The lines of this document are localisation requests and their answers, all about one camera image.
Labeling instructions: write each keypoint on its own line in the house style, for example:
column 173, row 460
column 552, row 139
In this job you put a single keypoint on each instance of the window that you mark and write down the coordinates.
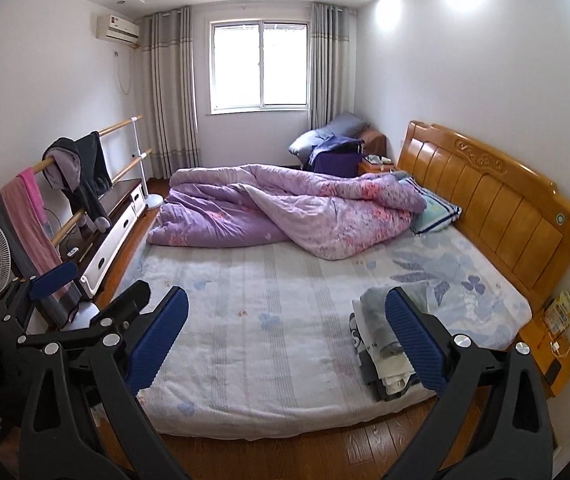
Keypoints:
column 260, row 65

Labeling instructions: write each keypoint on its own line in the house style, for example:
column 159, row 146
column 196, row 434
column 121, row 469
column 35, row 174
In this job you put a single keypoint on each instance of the purple floral quilt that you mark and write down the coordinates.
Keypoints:
column 305, row 210

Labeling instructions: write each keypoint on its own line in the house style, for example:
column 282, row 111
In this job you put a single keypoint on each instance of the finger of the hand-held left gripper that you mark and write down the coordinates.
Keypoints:
column 55, row 275
column 125, row 302

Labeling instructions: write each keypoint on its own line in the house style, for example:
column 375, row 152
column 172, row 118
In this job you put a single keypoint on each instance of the white and brown cabinet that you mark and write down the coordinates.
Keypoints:
column 115, row 225

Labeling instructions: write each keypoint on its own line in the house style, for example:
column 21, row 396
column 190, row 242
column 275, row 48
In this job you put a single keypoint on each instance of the wooden rail clothes rack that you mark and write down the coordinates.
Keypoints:
column 115, row 126

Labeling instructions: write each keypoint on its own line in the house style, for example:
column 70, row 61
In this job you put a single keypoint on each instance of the bed with floral sheet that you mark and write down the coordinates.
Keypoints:
column 265, row 310

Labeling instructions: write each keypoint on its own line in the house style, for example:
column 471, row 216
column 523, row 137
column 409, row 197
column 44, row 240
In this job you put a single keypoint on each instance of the pink towel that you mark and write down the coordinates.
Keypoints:
column 32, row 190

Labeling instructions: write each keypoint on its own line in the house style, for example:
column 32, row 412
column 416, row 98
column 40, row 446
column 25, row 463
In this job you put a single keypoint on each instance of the wooden headboard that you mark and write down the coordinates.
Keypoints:
column 485, row 185

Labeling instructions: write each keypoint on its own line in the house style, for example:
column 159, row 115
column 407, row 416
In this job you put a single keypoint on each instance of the blue cloth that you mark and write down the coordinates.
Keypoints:
column 335, row 145

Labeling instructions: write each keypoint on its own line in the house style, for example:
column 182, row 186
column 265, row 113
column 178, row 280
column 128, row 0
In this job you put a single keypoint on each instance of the white air conditioner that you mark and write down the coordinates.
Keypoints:
column 117, row 29

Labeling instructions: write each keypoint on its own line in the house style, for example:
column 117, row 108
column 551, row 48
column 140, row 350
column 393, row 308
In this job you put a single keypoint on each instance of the grey-blue zip hoodie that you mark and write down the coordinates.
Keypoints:
column 390, row 305

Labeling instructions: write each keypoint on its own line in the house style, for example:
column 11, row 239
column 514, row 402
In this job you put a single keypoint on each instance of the teal striped pillow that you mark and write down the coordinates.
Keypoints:
column 437, row 212

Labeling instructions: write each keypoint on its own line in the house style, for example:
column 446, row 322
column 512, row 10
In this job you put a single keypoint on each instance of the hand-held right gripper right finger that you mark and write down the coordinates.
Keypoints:
column 415, row 335

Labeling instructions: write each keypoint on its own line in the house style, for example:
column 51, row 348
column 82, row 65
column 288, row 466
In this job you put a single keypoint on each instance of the grey-blue pillow pile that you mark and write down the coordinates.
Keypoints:
column 337, row 125

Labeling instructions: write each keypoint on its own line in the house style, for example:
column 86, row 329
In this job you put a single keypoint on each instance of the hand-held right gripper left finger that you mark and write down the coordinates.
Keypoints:
column 160, row 335

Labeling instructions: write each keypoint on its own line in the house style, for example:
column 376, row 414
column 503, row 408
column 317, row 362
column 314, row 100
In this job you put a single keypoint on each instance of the yellow packets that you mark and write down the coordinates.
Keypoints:
column 562, row 310

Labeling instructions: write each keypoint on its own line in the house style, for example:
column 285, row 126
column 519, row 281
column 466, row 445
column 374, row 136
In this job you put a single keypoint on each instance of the wooden nightstand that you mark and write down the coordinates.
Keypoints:
column 377, row 167

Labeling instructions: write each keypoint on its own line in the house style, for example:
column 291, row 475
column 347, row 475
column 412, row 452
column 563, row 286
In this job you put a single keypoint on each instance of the grey striped curtain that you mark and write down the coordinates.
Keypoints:
column 170, row 95
column 329, row 65

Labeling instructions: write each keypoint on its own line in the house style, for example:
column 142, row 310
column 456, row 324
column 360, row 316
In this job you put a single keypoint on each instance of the stack of folded clothes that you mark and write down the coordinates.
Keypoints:
column 380, row 390

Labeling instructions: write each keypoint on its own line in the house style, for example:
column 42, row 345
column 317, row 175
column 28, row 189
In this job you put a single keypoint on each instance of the wooden bedside table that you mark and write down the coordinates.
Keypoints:
column 535, row 330

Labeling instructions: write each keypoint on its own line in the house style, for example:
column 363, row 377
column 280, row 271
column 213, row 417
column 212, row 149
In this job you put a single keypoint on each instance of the purple suitcase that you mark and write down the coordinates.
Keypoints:
column 337, row 162

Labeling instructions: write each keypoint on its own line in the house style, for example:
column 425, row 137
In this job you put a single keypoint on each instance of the grey pink striped blanket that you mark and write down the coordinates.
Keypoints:
column 30, row 245

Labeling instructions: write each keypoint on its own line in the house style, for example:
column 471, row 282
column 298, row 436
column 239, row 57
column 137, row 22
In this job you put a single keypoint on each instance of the dark grey hanging jacket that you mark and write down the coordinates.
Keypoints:
column 90, row 170

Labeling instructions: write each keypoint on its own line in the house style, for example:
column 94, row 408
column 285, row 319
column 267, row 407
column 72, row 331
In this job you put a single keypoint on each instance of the brown armchair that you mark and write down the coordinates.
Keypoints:
column 375, row 140

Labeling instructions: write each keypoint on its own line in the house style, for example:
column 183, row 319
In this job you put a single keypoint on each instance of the white folded garment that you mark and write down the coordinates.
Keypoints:
column 390, row 365

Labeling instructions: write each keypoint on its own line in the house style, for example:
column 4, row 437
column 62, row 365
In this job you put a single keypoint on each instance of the black phone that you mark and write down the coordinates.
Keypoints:
column 553, row 371

